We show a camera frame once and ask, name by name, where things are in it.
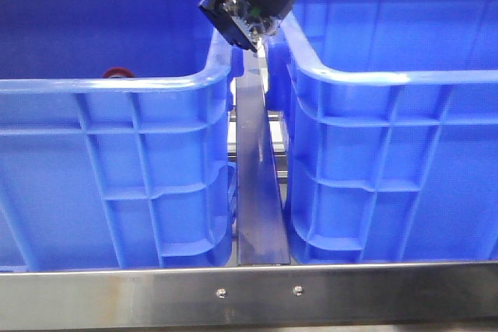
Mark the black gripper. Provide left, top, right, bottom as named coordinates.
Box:
left=198, top=0, right=280, bottom=51

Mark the red mushroom push button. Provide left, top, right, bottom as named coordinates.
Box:
left=102, top=67, right=135, bottom=79

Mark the large blue plastic crate right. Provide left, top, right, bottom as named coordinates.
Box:
left=267, top=0, right=497, bottom=264

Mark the large blue plastic crate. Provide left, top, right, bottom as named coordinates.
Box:
left=1, top=0, right=243, bottom=272
left=267, top=0, right=497, bottom=264

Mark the large blue plastic crate left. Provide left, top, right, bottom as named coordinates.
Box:
left=1, top=0, right=243, bottom=272

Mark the metal divider bar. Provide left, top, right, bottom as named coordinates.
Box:
left=236, top=51, right=291, bottom=266

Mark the left rail screw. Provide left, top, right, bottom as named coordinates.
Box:
left=216, top=288, right=227, bottom=299

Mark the rail screw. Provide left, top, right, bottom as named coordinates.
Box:
left=216, top=288, right=227, bottom=299
left=293, top=285, right=303, bottom=296

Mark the right rail screw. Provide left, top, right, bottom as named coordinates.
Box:
left=293, top=285, right=303, bottom=296

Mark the stainless steel front rail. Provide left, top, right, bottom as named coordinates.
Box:
left=1, top=261, right=497, bottom=330

